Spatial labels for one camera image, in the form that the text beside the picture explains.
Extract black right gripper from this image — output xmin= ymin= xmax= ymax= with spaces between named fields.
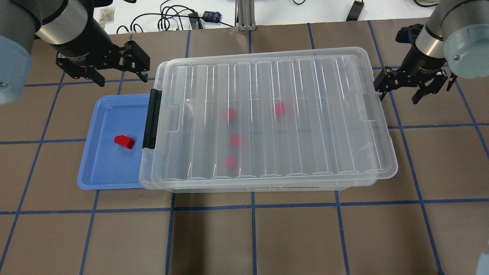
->
xmin=374 ymin=66 xmax=458 ymax=105

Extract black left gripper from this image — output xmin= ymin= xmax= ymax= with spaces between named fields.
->
xmin=56 ymin=40 xmax=151 ymax=86

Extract red block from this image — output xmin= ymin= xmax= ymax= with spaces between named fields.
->
xmin=225 ymin=155 xmax=238 ymax=171
xmin=114 ymin=135 xmax=136 ymax=150
xmin=229 ymin=133 xmax=241 ymax=147
xmin=226 ymin=108 xmax=237 ymax=122
xmin=274 ymin=102 xmax=287 ymax=118

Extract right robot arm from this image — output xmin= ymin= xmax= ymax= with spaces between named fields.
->
xmin=373 ymin=0 xmax=489 ymax=104

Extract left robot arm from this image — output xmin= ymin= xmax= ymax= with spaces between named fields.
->
xmin=0 ymin=0 xmax=151 ymax=105

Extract black box latch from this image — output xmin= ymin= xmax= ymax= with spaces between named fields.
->
xmin=142 ymin=89 xmax=162 ymax=149

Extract blue plastic tray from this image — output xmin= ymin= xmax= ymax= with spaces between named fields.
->
xmin=77 ymin=94 xmax=150 ymax=190

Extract clear plastic storage box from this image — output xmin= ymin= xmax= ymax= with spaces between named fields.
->
xmin=138 ymin=61 xmax=394 ymax=193

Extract black power adapter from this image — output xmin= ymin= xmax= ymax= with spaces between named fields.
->
xmin=346 ymin=0 xmax=364 ymax=21

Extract blue black small device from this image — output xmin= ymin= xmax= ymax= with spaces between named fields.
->
xmin=201 ymin=11 xmax=222 ymax=23

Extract black cables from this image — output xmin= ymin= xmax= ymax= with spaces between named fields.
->
xmin=116 ymin=0 xmax=234 ymax=35

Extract aluminium frame post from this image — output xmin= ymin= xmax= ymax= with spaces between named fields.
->
xmin=235 ymin=0 xmax=256 ymax=31

